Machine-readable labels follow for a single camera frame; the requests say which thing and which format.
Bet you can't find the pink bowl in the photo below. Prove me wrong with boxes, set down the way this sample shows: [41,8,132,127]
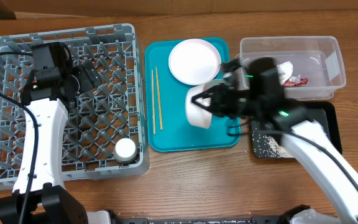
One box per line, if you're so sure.
[185,84,213,129]

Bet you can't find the large pink plate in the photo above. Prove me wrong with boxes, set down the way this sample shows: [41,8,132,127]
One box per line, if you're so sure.
[168,39,222,86]

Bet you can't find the white rice pile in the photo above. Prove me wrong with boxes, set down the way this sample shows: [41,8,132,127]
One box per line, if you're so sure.
[252,131,293,159]

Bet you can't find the white napkin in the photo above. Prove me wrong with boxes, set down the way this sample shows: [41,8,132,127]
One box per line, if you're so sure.
[277,61,293,85]

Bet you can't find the red snack wrapper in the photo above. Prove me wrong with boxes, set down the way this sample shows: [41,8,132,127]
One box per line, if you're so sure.
[283,77,308,87]

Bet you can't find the grey bowl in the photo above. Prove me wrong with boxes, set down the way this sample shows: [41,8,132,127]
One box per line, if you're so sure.
[203,79,228,90]

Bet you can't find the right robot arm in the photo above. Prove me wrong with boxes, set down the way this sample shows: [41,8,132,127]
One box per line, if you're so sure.
[185,57,358,223]

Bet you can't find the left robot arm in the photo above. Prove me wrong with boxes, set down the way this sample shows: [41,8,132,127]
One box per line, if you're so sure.
[0,42,102,223]

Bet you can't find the clear plastic waste bin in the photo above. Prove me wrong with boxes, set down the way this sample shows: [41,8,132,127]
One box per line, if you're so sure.
[236,36,346,101]

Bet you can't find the black rectangular tray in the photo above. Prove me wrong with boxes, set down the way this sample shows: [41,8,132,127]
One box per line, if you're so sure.
[250,101,342,154]

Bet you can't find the grey plastic dish rack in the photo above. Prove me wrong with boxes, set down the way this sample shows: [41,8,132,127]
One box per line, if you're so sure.
[0,23,149,190]

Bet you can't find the teal plastic serving tray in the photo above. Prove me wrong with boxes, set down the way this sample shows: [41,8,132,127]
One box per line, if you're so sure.
[144,40,240,152]

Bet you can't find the white upturned cup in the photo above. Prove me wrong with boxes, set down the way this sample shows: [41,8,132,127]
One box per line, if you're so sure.
[113,138,137,164]

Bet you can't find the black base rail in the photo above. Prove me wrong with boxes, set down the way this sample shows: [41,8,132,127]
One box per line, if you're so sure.
[87,210,291,224]

